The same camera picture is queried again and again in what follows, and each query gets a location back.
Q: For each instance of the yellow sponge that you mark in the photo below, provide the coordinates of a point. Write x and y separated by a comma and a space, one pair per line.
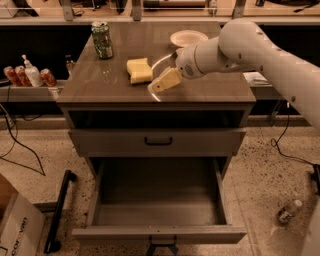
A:
139, 71

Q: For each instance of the red soda can left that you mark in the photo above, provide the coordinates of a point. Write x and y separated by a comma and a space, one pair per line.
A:
10, 73

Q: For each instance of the white folded cloth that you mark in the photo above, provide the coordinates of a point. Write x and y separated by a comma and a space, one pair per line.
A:
255, 78

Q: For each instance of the black bar on floor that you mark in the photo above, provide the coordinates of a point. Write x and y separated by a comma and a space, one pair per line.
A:
52, 245

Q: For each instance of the red soda can middle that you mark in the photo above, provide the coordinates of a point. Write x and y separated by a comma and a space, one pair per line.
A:
21, 74

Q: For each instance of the small glass bottle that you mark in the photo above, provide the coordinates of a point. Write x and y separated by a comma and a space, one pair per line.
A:
69, 64

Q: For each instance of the open bottom drawer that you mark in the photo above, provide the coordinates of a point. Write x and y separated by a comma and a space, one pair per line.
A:
158, 201

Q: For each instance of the white pump bottle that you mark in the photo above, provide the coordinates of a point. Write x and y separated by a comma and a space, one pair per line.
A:
32, 73

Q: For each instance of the grey drawer cabinet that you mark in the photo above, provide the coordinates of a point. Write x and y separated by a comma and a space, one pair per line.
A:
99, 94

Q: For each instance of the red soda can right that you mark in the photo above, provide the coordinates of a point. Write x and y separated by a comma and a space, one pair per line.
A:
48, 77

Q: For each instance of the white bowl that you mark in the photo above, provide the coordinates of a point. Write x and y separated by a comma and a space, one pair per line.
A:
185, 38

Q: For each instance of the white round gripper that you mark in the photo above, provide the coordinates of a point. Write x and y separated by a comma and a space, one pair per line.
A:
186, 65

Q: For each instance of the cardboard box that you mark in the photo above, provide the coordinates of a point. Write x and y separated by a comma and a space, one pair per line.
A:
21, 223

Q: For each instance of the plastic bottle on floor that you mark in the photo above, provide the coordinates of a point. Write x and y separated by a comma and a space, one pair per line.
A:
289, 211

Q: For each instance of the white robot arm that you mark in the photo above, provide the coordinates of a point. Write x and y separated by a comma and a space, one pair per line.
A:
242, 45

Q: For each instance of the red soda can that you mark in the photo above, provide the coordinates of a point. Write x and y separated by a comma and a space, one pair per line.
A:
21, 74
48, 77
10, 73

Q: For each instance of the green soda can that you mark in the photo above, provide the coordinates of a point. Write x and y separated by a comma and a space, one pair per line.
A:
102, 39

